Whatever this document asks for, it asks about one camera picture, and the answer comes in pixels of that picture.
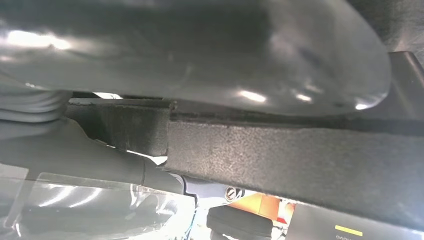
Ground black case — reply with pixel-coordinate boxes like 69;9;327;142
205;205;275;240

